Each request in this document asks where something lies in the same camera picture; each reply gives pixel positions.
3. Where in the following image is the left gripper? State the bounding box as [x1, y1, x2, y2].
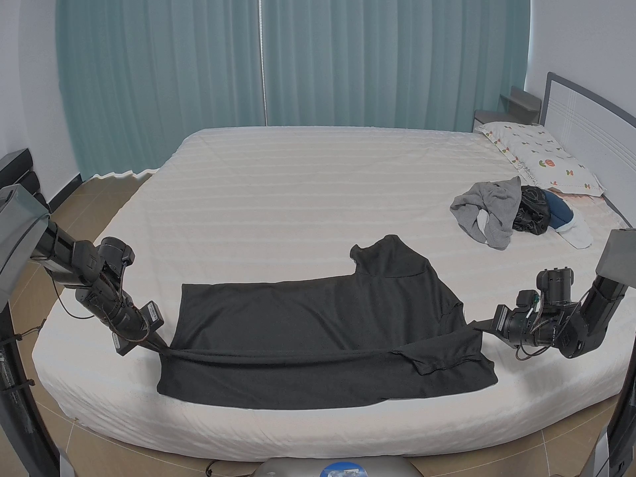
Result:
[106, 302, 165, 357]

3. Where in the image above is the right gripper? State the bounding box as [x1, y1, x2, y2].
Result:
[489, 305, 537, 344]

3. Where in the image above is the black T-shirt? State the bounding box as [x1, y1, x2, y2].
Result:
[156, 234, 499, 410]

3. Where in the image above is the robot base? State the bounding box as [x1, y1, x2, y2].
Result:
[256, 457, 415, 477]

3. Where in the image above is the bed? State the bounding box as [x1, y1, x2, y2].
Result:
[32, 72, 636, 463]

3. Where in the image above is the black shiny garment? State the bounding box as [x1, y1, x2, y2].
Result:
[512, 185, 552, 237]

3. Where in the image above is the grey garment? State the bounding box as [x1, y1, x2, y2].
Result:
[450, 176, 522, 251]

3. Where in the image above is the blue and white garment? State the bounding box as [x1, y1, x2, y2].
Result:
[542, 189, 593, 249]

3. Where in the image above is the white printed pillow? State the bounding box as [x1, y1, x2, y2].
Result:
[474, 121, 606, 197]

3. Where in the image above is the black chest of drawers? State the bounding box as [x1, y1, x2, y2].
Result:
[0, 148, 50, 212]

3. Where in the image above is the grey bedside table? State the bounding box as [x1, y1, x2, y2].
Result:
[473, 86, 542, 127]

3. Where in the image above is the black cable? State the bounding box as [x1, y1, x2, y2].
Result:
[514, 341, 555, 362]
[204, 457, 259, 477]

